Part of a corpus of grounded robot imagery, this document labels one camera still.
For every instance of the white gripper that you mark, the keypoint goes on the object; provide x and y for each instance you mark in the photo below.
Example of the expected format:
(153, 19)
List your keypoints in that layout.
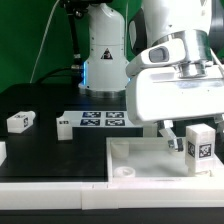
(158, 94)

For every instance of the white square tabletop part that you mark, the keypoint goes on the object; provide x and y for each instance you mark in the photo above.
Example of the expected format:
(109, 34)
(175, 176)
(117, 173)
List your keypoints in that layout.
(140, 159)

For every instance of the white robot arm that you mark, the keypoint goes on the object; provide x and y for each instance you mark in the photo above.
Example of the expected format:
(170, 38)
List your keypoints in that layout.
(189, 20)

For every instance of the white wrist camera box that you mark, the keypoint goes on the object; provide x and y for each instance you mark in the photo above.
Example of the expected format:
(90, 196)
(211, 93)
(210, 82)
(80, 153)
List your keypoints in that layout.
(165, 54)

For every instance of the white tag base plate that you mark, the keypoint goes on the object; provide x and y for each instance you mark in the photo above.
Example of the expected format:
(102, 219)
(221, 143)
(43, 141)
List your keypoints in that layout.
(99, 119)

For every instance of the white left fence wall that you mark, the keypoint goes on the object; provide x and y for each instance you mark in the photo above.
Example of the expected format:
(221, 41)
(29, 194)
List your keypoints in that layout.
(3, 153)

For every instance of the white fence wall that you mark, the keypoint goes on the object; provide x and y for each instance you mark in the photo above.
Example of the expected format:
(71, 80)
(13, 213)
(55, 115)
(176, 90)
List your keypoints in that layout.
(3, 153)
(88, 196)

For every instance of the white front fence wall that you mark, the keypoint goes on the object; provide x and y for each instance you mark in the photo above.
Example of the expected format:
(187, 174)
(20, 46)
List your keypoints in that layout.
(88, 196)

